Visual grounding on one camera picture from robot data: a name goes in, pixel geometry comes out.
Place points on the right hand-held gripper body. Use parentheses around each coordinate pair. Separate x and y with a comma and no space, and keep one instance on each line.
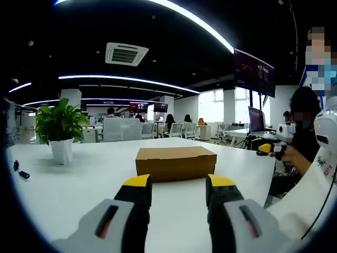
(285,131)

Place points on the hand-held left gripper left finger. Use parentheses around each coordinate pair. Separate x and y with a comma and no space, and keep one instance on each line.
(123,218)

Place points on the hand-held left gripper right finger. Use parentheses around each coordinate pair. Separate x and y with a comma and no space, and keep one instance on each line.
(231,218)

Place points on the brown cardboard shoe box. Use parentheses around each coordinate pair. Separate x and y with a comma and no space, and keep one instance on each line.
(173,164)

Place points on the person's right hand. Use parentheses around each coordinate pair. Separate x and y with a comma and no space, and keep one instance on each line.
(289,155)

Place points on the open laptop computer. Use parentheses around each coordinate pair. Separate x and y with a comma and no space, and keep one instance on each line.
(256,120)

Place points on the white office desk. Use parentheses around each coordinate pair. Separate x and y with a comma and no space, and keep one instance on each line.
(239,133)

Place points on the white chest-worn device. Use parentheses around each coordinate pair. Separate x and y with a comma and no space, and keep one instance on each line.
(326,126)

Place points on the white office chair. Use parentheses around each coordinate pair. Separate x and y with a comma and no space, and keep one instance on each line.
(176,130)
(148,131)
(190,131)
(223,133)

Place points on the person's white shirt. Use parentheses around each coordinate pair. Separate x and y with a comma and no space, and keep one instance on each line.
(302,203)

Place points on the white cabinet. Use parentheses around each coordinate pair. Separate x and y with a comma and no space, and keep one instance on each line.
(203,132)

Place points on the orange object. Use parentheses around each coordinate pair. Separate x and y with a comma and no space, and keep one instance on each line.
(202,121)

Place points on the white desk partition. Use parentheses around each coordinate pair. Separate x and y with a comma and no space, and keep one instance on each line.
(121,130)

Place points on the green plant in white pot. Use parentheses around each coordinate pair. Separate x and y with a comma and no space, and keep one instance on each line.
(61,151)

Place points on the small black white device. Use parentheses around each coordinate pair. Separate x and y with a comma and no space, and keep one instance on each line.
(24,175)

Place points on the red hanging screen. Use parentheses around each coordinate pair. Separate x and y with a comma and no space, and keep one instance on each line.
(139,107)

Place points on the dark hanging screen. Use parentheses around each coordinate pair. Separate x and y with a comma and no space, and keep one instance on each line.
(160,107)

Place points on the ceiling light strip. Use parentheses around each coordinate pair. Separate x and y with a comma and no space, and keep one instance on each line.
(189,17)
(131,79)

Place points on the ceiling air conditioner unit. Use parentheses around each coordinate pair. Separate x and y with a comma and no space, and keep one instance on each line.
(127,54)

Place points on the large dark wall display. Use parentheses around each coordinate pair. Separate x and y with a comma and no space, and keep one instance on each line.
(252,72)

